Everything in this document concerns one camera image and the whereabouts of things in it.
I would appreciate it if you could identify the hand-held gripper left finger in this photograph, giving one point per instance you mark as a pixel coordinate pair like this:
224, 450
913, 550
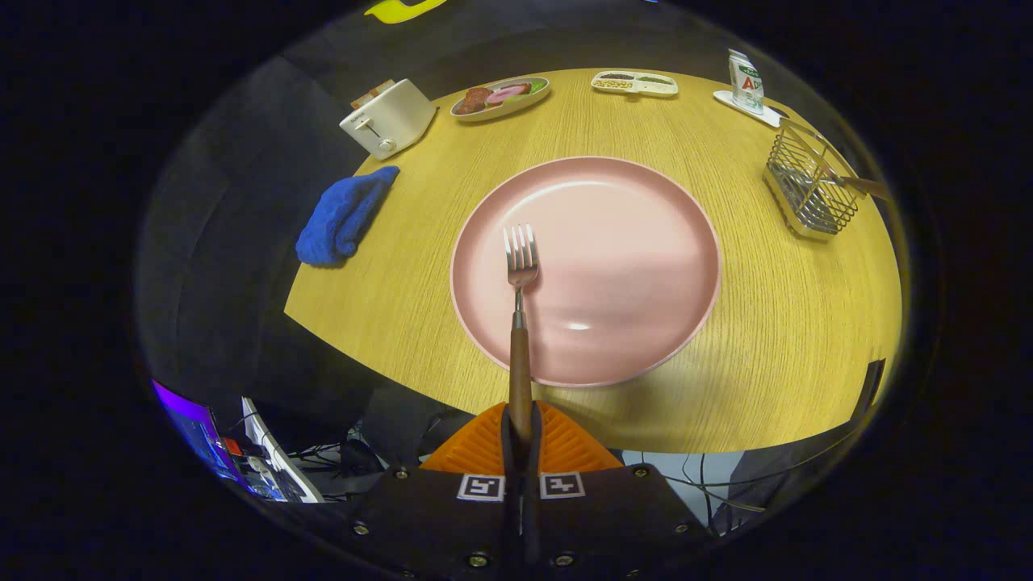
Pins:
508, 448

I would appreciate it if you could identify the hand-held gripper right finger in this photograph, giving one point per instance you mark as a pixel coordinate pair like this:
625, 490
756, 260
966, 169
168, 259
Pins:
536, 452

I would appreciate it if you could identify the pink round plate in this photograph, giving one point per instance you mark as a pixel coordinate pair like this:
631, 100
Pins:
613, 258

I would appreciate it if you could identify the blue folded towel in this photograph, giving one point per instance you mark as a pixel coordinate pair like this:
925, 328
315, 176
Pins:
343, 218

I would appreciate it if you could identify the glowing purple screen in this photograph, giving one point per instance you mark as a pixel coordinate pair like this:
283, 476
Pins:
198, 428

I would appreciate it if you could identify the beige food plate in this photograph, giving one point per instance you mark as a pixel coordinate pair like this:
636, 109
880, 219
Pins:
516, 110

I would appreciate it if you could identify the brown meat piece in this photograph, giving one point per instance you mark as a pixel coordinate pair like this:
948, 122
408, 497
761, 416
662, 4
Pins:
474, 100

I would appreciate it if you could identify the pink ham slice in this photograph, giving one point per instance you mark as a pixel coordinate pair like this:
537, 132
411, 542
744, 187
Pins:
504, 95

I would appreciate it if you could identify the white toaster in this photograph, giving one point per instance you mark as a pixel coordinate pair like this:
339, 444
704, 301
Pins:
395, 113

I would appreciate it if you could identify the green lettuce leaf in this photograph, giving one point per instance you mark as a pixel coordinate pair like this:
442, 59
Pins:
537, 85

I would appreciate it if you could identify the white divided bean dish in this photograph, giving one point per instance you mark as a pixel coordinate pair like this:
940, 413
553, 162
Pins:
646, 90

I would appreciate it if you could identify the toasted bread slice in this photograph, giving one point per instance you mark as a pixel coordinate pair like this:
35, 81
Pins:
363, 98
381, 86

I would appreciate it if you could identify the white square coaster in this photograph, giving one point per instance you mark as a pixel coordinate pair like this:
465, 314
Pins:
767, 119

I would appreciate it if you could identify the white drink bottle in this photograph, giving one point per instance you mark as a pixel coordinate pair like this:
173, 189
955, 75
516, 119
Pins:
746, 89

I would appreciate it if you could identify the black table edge bracket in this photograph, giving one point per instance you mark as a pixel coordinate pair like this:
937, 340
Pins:
871, 389

